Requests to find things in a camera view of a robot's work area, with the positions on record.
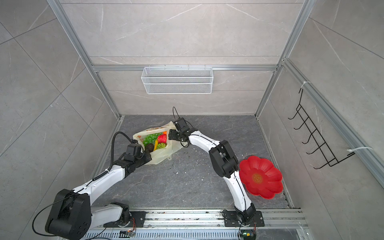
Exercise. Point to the aluminium rail at front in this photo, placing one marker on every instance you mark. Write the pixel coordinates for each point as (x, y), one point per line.
(183, 219)

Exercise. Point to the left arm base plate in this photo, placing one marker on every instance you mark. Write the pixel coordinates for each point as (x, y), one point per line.
(135, 220)

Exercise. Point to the red flower-shaped plate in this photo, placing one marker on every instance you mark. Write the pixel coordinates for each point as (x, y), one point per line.
(260, 177)

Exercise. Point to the green fake grapes bunch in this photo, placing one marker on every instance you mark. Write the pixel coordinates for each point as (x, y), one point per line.
(150, 139)

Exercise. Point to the translucent yellowish plastic bag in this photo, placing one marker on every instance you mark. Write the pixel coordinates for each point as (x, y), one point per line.
(160, 155)

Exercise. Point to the dark brown fake fruit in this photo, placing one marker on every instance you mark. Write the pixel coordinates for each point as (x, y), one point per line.
(150, 147)

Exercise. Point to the yellow fake banana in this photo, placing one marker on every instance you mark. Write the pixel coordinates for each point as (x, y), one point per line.
(156, 145)

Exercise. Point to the red fake fruit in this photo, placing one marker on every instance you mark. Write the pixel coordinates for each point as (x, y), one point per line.
(162, 139)

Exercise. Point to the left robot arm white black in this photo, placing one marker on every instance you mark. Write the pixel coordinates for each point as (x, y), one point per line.
(72, 213)

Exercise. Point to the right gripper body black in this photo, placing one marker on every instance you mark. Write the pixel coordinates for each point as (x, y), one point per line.
(181, 134)

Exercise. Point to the white wire mesh basket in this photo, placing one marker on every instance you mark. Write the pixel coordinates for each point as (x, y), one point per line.
(178, 80)

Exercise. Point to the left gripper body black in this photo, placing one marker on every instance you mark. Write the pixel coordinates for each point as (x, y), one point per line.
(144, 158)

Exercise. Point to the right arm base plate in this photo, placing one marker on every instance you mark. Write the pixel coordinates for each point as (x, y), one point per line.
(233, 219)

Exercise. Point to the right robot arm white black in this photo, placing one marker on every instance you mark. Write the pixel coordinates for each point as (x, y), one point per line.
(224, 162)

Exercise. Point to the black wire hook rack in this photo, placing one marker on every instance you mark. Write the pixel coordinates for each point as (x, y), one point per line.
(315, 136)

